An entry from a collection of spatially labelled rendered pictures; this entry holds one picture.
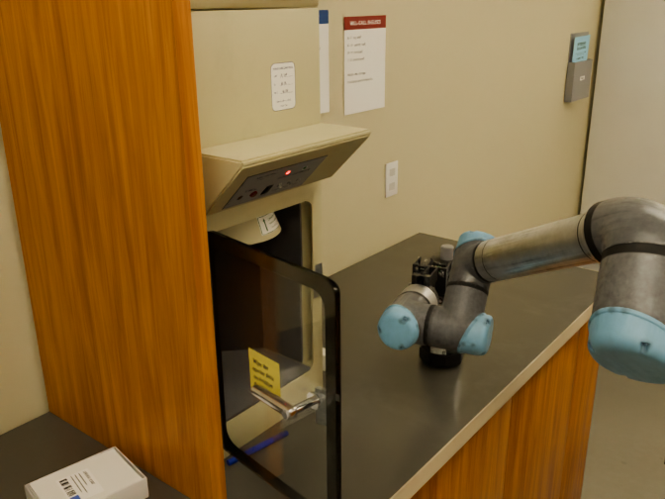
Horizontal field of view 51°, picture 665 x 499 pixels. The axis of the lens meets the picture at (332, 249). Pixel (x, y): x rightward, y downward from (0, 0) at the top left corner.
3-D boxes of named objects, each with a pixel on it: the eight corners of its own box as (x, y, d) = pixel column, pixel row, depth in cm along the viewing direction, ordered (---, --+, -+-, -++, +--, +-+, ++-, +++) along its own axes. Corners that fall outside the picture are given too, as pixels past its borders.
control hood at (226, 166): (191, 215, 108) (186, 151, 105) (322, 174, 132) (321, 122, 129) (243, 229, 101) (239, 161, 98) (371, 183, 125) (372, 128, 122)
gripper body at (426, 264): (454, 259, 143) (439, 279, 132) (452, 298, 146) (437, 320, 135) (419, 254, 146) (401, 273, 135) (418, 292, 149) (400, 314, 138)
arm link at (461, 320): (496, 290, 120) (434, 279, 124) (482, 352, 117) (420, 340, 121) (500, 304, 127) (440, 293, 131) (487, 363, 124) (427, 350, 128)
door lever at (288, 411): (278, 385, 103) (277, 370, 102) (321, 412, 96) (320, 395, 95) (248, 399, 99) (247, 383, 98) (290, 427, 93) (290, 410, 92)
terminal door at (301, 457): (222, 444, 122) (206, 227, 109) (340, 536, 101) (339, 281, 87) (219, 446, 122) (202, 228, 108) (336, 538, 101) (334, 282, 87)
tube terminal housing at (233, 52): (126, 419, 139) (73, 11, 112) (241, 356, 162) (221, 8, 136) (212, 467, 124) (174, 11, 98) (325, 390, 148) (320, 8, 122)
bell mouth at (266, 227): (166, 234, 129) (163, 205, 127) (235, 212, 142) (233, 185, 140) (233, 253, 119) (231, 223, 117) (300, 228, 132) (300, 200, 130)
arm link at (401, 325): (418, 357, 122) (372, 348, 125) (434, 333, 131) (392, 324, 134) (421, 317, 119) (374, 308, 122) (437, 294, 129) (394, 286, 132)
